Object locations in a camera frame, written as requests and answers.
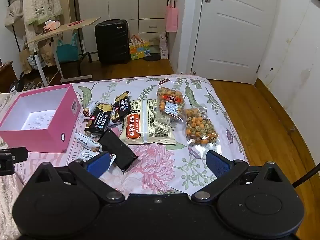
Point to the wooden top side table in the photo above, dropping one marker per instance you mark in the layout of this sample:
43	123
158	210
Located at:
62	28

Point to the floral bed sheet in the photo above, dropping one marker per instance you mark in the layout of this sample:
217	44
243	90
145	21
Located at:
155	170

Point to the orange label peanut bag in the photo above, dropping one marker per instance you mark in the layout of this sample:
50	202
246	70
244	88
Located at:
171	102

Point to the wooden nightstand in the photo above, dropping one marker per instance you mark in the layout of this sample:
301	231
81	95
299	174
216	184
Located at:
7	77

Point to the white noodle packet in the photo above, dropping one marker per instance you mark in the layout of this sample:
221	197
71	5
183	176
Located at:
147	122

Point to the black round floor pad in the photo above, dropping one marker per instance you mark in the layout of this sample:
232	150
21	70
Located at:
151	58

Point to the colourful gift box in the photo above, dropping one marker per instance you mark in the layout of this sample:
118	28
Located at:
139	50

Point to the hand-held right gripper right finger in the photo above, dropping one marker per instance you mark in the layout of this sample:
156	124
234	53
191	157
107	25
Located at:
217	166

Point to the large black biscuit packet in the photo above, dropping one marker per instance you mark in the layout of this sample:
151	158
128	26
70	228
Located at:
98	118

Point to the black suitcase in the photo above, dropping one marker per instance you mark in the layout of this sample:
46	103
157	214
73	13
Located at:
112	42

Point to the clear coated peanut bag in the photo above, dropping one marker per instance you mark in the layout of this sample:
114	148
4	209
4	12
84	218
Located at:
200	127

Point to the white brown biscuit packet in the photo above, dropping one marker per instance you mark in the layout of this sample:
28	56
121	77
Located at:
90	110

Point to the teal shopping bag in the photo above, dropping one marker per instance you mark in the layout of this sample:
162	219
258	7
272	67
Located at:
67	51

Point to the pink paper bag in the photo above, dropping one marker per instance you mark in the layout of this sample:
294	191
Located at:
171	18

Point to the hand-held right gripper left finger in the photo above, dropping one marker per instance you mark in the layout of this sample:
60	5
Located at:
98	164

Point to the red flat booklet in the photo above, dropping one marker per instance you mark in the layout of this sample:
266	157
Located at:
75	23

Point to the pink cardboard box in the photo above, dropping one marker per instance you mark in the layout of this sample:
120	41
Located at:
67	110

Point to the white door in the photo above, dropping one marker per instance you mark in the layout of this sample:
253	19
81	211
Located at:
232	35

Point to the small black biscuit packet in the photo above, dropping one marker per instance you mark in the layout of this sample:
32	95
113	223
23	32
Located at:
123	106

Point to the white fluffy jacket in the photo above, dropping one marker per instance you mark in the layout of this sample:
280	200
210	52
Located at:
41	2

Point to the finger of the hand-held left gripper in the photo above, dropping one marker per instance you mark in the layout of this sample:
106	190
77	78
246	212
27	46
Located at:
6	167
15	154

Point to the plain black packet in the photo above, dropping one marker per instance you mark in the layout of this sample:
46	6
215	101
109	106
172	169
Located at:
117	150

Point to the scissors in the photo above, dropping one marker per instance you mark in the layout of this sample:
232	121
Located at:
46	31

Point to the white wardrobe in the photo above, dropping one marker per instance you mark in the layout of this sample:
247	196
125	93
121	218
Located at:
125	0

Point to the beige canvas tote bag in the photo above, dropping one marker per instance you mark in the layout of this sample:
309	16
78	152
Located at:
13	13

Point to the white plastic bag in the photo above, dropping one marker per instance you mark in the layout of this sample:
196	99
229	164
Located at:
163	47

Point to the pink tissue box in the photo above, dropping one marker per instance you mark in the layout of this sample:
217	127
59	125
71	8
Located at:
52	25

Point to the brown paper bag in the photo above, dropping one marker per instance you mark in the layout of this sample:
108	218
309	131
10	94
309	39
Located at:
25	61

